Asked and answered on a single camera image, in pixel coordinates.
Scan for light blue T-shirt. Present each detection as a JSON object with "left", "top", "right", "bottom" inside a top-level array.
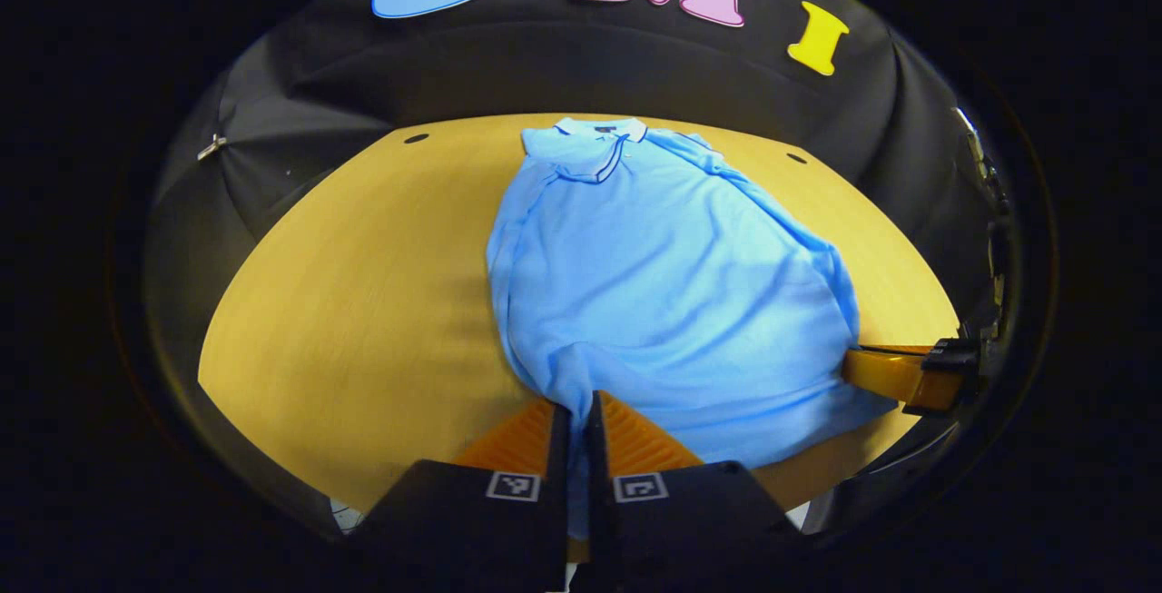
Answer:
[{"left": 486, "top": 116, "right": 900, "bottom": 541}]

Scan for black backdrop cloth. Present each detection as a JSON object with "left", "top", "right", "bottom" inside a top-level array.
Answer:
[{"left": 145, "top": 0, "right": 1009, "bottom": 521}]

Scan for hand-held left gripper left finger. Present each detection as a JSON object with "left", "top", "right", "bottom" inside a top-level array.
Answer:
[{"left": 350, "top": 398, "right": 573, "bottom": 593}]

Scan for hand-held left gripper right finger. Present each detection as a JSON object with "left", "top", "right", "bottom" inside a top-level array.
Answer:
[{"left": 586, "top": 390, "right": 811, "bottom": 593}]

